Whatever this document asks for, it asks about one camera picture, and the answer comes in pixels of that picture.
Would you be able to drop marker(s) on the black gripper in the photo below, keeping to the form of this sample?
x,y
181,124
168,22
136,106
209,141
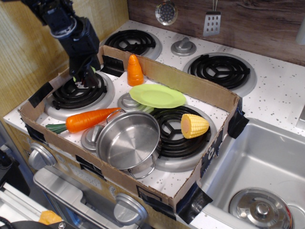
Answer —
x,y
79,40

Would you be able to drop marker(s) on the green toy broccoli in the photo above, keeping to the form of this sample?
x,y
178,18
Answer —
x,y
75,79

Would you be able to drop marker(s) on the stainless steel pan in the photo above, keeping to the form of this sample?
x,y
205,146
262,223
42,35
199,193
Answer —
x,y
131,142

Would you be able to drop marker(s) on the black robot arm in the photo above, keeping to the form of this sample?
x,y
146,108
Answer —
x,y
49,11

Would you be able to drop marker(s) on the silver stove knob near pan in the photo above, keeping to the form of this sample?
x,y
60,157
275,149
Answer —
x,y
90,136

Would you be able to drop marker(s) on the front left black burner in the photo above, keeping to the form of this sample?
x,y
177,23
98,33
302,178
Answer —
x,y
72,99

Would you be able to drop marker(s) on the black burner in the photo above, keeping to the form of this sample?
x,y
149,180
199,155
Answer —
x,y
138,42
179,154
227,70
72,99

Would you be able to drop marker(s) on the silver stove knob under plate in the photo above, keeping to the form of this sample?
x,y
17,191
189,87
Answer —
x,y
128,104

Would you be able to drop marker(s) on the orange toy carrot with leaves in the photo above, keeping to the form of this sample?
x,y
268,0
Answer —
x,y
82,121

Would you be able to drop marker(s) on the orange toy carrot tip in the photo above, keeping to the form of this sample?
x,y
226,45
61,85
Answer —
x,y
134,71

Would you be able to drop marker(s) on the back left black burner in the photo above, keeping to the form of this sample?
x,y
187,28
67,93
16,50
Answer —
x,y
138,42

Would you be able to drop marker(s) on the light green toy plate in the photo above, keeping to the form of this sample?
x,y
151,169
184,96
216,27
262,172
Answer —
x,y
157,96

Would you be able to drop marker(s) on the silver oven knob left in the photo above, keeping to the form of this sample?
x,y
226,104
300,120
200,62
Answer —
x,y
40,157

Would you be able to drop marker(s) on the silver oven knob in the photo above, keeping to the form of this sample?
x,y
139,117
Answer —
x,y
40,157
128,211

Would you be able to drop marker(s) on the silver stove knob back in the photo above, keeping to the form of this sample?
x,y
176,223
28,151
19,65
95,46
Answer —
x,y
183,47

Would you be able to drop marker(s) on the hanging silver strainer ladle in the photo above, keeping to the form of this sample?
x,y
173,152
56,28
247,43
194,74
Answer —
x,y
166,12

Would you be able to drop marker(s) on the yellow toy corn cob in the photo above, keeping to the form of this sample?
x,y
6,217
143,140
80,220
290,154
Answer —
x,y
193,126

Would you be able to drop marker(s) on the front right black burner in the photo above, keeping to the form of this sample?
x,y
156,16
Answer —
x,y
179,154

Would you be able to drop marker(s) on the hanging silver slotted spatula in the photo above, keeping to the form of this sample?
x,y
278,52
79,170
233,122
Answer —
x,y
212,21

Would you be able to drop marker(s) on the silver oven knob right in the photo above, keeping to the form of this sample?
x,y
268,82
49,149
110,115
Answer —
x,y
128,211

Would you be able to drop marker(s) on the back right black burner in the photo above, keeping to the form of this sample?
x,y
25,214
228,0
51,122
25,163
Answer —
x,y
227,70

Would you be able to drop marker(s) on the yellow sponge piece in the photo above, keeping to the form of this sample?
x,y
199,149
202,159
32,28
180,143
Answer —
x,y
49,217

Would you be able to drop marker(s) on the silver toy sink basin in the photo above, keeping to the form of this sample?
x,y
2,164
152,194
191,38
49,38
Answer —
x,y
262,156

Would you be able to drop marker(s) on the silver pot lid in sink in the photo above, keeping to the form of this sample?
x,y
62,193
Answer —
x,y
261,208

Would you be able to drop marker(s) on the silver oven door handle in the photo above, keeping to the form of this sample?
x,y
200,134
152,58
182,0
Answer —
x,y
89,210

